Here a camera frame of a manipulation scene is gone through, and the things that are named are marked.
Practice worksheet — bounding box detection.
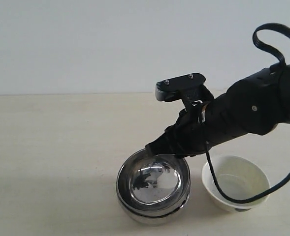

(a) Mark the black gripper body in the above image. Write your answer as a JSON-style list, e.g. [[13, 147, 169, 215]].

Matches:
[[176, 72, 280, 154]]

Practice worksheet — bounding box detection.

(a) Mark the ribbed stainless steel bowl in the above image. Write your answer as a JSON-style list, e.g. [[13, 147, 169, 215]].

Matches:
[[116, 149, 191, 209]]

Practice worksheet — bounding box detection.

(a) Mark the white ceramic bowl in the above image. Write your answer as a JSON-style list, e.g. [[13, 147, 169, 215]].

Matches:
[[201, 155, 270, 212]]

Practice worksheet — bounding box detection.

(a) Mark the smooth stainless steel bowl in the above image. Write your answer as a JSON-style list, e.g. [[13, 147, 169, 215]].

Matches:
[[117, 192, 190, 225]]

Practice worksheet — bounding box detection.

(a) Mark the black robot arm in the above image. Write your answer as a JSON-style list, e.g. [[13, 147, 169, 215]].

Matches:
[[145, 65, 290, 158]]

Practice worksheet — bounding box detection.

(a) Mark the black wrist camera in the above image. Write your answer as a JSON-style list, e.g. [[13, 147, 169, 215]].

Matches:
[[155, 73, 214, 108]]

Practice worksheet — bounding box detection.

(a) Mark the thin black camera cable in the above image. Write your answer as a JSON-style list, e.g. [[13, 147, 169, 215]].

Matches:
[[196, 103, 290, 204]]

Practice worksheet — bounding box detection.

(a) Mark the flat black ribbon cable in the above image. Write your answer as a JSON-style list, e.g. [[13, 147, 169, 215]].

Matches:
[[253, 23, 290, 67]]

